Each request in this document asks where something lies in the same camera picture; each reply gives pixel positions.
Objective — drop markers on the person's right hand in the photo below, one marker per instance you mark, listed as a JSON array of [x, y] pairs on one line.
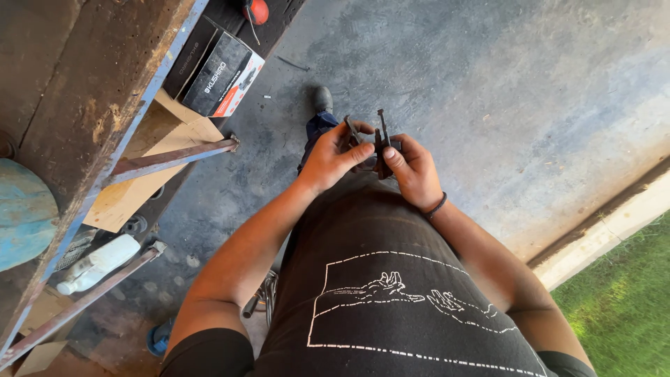
[[416, 175]]

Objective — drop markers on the person's left hand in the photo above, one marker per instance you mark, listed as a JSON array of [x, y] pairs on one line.
[[324, 159]]

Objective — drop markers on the dark metal jaw puller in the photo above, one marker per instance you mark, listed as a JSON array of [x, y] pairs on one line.
[[383, 137]]

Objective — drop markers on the dark blue trouser leg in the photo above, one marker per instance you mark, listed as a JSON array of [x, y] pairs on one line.
[[316, 128]]

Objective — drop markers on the black wrist band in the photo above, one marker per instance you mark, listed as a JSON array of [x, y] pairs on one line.
[[437, 206]]

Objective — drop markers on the dark grey shoe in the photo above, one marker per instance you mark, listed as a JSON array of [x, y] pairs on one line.
[[323, 99]]

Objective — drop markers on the thin black stick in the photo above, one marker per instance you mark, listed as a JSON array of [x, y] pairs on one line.
[[293, 64]]

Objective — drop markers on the black printed t-shirt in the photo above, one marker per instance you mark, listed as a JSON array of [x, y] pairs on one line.
[[377, 272]]

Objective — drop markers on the black cardboard tool box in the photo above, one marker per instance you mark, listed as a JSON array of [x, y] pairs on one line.
[[217, 73]]

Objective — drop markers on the red ear muff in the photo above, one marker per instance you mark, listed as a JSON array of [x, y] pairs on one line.
[[256, 10]]

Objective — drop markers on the light plywood board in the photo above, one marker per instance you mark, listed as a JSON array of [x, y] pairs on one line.
[[157, 136]]

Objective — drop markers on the concrete curb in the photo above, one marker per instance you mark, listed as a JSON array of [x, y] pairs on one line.
[[602, 230]]

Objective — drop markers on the dark caster wheel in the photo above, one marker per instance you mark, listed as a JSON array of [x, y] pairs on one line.
[[134, 225]]

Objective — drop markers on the white plastic bottle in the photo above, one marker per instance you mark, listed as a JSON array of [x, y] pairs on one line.
[[102, 261]]

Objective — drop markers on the grey metal mesh grate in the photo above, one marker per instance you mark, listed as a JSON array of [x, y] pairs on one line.
[[76, 250]]

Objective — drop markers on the blue round drum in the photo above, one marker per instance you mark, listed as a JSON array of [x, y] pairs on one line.
[[23, 214]]

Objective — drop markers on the brown cardboard piece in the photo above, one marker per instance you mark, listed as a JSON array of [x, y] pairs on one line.
[[39, 358]]

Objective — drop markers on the wooden workbench with blue frame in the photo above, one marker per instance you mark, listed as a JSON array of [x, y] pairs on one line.
[[68, 78]]

